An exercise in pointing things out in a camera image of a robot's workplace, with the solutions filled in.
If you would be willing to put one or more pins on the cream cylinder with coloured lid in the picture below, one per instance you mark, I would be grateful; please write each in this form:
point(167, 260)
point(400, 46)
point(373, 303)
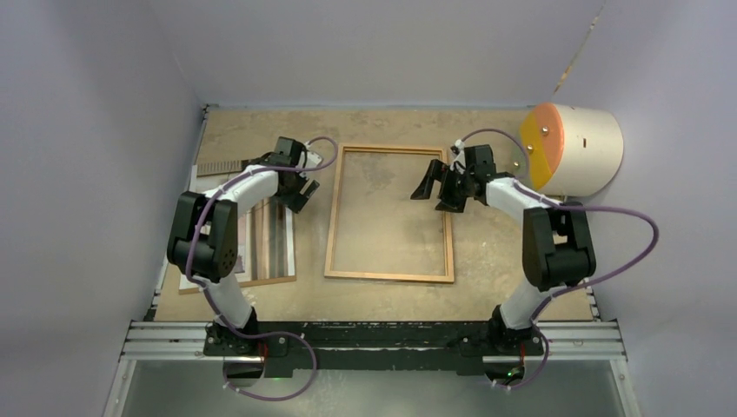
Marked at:
point(572, 151)

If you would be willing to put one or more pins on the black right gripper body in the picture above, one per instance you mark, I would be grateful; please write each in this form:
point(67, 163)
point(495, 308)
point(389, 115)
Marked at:
point(454, 180)

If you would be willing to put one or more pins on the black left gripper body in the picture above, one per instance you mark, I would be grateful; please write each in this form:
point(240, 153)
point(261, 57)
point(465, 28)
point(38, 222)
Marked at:
point(298, 182)

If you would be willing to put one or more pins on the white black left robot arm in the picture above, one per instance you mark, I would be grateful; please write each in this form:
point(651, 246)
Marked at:
point(234, 315)

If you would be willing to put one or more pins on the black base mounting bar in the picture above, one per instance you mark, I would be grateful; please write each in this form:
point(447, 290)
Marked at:
point(461, 347)

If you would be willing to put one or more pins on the aluminium rail frame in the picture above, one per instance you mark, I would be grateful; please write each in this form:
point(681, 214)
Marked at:
point(589, 341)

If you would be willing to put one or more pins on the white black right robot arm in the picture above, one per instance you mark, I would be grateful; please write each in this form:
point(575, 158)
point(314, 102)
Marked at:
point(556, 246)

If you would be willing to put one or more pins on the wooden picture frame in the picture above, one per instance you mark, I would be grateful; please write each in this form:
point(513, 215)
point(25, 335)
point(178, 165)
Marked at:
point(376, 232)

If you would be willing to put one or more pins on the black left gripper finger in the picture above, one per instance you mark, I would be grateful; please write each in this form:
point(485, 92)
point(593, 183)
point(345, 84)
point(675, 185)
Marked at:
point(294, 202)
point(310, 189)

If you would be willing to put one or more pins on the glossy photo print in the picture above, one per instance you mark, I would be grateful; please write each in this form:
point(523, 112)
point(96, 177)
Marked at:
point(238, 229)

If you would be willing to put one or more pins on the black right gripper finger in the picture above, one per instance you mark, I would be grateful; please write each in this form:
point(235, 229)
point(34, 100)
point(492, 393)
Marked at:
point(451, 201)
point(434, 173)

